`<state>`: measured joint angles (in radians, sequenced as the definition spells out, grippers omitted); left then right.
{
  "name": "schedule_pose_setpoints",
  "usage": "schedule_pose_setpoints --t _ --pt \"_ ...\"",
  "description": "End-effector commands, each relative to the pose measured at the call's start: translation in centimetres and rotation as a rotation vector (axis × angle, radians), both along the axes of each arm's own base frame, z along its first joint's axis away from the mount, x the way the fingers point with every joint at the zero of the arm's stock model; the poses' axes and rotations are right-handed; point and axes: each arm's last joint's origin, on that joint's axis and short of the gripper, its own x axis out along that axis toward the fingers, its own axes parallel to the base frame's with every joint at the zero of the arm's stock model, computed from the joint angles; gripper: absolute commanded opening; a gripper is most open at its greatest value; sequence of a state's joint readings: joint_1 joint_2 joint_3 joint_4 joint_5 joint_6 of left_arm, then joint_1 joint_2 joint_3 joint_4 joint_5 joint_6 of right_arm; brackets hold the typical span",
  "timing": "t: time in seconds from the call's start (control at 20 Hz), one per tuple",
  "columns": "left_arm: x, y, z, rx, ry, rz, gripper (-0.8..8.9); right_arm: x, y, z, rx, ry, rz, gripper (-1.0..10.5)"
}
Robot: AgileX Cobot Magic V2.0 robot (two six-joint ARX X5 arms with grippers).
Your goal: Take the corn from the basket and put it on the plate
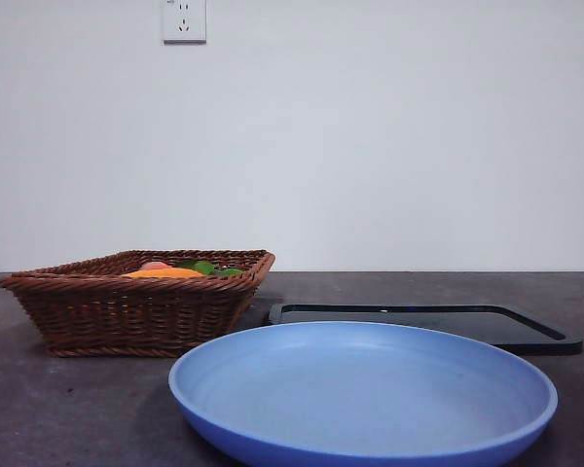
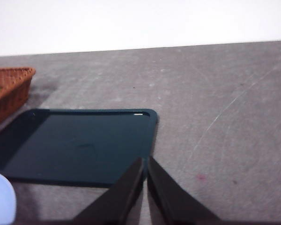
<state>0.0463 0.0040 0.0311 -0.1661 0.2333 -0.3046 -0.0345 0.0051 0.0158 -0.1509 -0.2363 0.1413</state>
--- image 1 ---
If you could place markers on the white wall socket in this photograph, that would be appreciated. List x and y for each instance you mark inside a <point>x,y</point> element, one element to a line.
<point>185,22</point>

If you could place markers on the green pepper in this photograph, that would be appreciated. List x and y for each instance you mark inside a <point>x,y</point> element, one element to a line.
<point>229,272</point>

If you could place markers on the black rectangular tray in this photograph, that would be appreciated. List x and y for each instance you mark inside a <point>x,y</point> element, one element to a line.
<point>516,326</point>

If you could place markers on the orange carrot with green leaves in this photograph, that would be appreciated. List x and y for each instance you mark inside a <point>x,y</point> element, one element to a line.
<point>156,265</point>

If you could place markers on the yellow corn cob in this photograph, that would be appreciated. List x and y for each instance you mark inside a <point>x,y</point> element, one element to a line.
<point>165,273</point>

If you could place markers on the brown woven wicker basket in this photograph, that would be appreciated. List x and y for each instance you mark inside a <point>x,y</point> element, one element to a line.
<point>126,316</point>

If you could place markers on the blue round plate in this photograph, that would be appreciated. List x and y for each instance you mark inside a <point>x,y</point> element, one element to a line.
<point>360,389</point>

